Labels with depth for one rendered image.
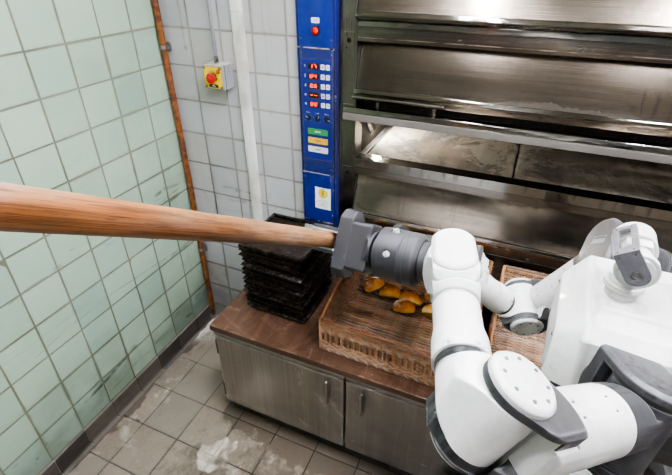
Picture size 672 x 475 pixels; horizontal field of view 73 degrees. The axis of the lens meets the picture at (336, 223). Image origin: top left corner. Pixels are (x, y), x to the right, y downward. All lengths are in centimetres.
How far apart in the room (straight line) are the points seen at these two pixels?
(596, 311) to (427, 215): 111
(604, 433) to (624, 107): 121
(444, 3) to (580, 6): 39
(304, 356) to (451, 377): 131
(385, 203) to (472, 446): 145
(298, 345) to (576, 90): 132
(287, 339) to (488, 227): 90
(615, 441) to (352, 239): 45
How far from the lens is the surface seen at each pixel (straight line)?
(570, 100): 166
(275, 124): 199
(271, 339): 188
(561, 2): 161
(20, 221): 33
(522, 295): 123
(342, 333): 172
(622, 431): 66
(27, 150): 185
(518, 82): 166
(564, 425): 55
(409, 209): 189
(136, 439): 246
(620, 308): 90
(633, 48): 165
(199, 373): 261
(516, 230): 185
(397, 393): 174
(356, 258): 77
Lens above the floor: 192
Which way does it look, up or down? 31 degrees down
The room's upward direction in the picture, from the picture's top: straight up
